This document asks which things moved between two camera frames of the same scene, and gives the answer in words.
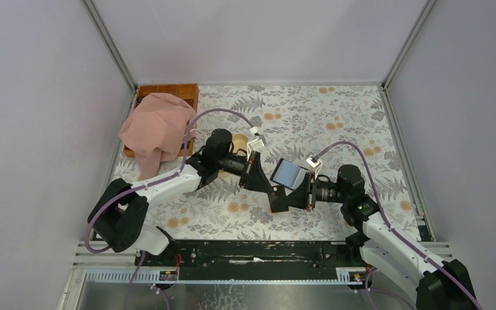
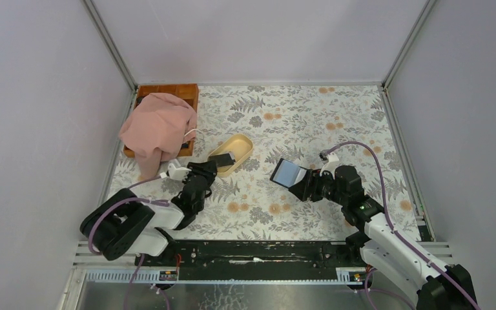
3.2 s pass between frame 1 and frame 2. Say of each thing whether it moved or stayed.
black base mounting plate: stayed
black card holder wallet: stayed
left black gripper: moved
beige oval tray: stayed
